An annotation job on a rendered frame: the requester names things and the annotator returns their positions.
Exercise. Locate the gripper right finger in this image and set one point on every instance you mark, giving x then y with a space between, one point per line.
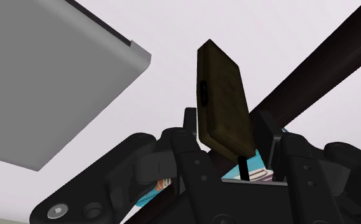
307 198

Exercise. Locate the olive brown rectangular device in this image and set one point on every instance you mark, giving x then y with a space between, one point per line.
224 102

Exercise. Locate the grey flat panel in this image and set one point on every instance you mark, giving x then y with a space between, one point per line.
44 77

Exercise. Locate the light blue printed book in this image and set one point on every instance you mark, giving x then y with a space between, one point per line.
258 160

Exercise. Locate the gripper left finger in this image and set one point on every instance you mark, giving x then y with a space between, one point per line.
106 186

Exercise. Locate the dark brown wooden bar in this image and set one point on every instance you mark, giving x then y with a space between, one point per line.
323 71

